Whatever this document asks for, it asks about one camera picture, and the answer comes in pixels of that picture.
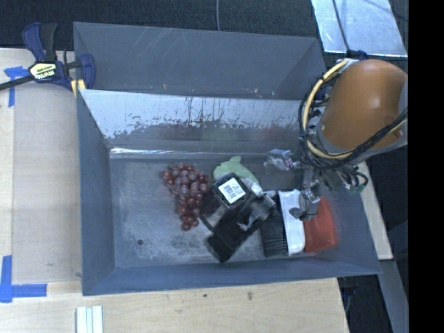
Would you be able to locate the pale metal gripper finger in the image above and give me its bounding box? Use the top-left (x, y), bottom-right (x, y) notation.
top-left (302, 190), bottom-right (322, 207)
top-left (289, 205), bottom-right (318, 221)

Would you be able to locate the white brush with black bristles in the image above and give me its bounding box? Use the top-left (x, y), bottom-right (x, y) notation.
top-left (260, 189), bottom-right (307, 258)

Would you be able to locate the red-brown flat block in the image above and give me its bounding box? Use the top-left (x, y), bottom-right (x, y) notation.
top-left (302, 196), bottom-right (339, 255)

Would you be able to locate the clear plastic packet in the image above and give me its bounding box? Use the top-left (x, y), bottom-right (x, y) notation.
top-left (263, 148), bottom-right (296, 171)

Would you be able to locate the black box with barcode label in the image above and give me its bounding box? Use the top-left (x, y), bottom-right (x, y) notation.
top-left (204, 172), bottom-right (277, 264)

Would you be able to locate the pale green toy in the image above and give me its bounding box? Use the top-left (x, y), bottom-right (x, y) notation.
top-left (212, 155), bottom-right (260, 187)

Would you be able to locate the red grape bunch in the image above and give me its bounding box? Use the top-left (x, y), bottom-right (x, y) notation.
top-left (162, 162), bottom-right (210, 232)

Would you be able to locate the grey metal bin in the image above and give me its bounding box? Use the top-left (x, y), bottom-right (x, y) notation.
top-left (72, 22), bottom-right (383, 297)

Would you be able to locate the pale wood board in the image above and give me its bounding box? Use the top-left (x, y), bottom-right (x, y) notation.
top-left (12, 84), bottom-right (83, 284)

